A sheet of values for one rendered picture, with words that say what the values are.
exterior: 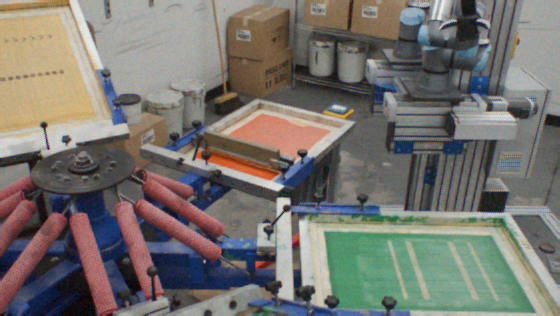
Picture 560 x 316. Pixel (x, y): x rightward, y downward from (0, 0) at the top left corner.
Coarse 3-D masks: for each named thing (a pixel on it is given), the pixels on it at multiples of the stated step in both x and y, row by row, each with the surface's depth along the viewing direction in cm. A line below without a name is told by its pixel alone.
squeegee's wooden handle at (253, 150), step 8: (208, 136) 253; (216, 136) 251; (224, 136) 249; (232, 136) 249; (208, 144) 255; (216, 144) 253; (224, 144) 250; (232, 144) 248; (240, 144) 245; (248, 144) 243; (256, 144) 243; (240, 152) 247; (248, 152) 245; (256, 152) 243; (264, 152) 240; (272, 152) 238; (264, 160) 242
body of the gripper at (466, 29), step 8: (464, 16) 191; (472, 16) 190; (480, 16) 197; (464, 24) 189; (472, 24) 188; (456, 32) 191; (464, 32) 191; (472, 32) 189; (456, 40) 193; (464, 40) 192
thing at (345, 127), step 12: (252, 108) 300; (264, 108) 304; (276, 108) 300; (288, 108) 298; (228, 120) 282; (312, 120) 292; (324, 120) 288; (336, 120) 285; (336, 132) 272; (348, 132) 278; (324, 144) 260; (336, 144) 267; (312, 156) 249; (324, 156) 258
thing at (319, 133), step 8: (296, 128) 284; (304, 128) 284; (312, 128) 284; (320, 128) 284; (312, 136) 276; (320, 136) 276; (304, 144) 268; (312, 144) 268; (296, 152) 260; (232, 168) 245; (240, 168) 245; (248, 168) 245; (256, 168) 245; (264, 168) 246; (256, 176) 239; (264, 176) 239; (272, 176) 239
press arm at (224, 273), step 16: (160, 272) 186; (176, 272) 186; (208, 272) 187; (224, 272) 187; (240, 272) 187; (256, 272) 188; (272, 272) 188; (176, 288) 187; (192, 288) 187; (208, 288) 187; (224, 288) 187
